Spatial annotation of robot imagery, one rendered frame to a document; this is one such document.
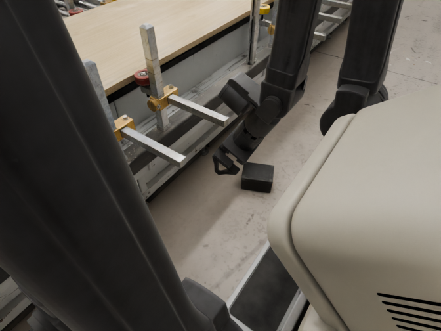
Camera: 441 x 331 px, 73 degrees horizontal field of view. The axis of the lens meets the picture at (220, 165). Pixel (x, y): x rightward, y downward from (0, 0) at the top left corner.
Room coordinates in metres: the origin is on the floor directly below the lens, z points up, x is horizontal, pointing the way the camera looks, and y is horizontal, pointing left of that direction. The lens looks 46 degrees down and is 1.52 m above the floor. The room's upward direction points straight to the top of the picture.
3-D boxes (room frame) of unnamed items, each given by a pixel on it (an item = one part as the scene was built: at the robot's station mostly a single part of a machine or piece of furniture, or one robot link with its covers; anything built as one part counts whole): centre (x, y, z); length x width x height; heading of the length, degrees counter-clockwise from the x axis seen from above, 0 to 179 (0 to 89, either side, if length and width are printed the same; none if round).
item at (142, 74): (1.12, 0.32, 0.85); 0.08 x 0.08 x 0.11
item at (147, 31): (1.03, 0.25, 0.90); 0.04 x 0.04 x 0.48; 55
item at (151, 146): (0.80, 0.30, 0.83); 0.43 x 0.03 x 0.04; 55
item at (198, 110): (1.01, 0.16, 0.84); 0.43 x 0.03 x 0.04; 55
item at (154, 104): (1.04, 0.24, 0.84); 0.14 x 0.06 x 0.05; 145
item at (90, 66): (0.82, 0.39, 0.87); 0.04 x 0.04 x 0.48; 55
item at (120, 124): (0.84, 0.38, 0.83); 0.14 x 0.06 x 0.05; 145
